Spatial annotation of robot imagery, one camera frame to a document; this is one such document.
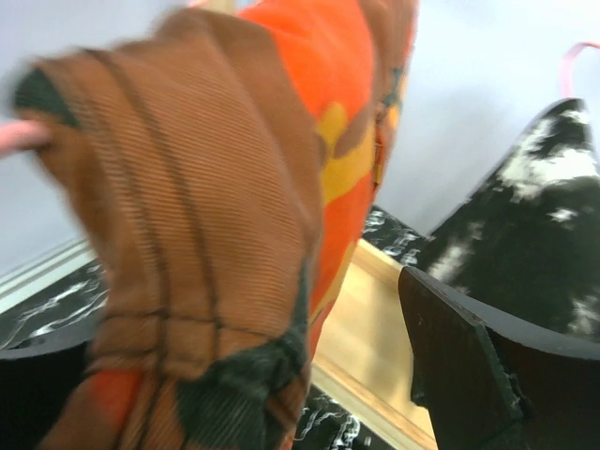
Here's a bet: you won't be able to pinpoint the wooden clothes rack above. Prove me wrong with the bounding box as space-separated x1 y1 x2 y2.
205 0 440 450

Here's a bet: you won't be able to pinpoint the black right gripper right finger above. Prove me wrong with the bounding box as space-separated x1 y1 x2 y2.
398 268 599 450

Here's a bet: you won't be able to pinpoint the black white patterned trousers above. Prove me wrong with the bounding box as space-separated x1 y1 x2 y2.
418 98 599 341

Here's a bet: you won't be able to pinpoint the orange patterned trousers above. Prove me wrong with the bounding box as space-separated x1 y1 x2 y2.
14 1 417 449

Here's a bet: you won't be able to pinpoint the pink wire hanger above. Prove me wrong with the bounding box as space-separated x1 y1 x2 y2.
559 41 599 98
0 120 52 157

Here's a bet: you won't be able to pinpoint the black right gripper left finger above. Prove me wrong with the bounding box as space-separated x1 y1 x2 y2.
1 337 89 450

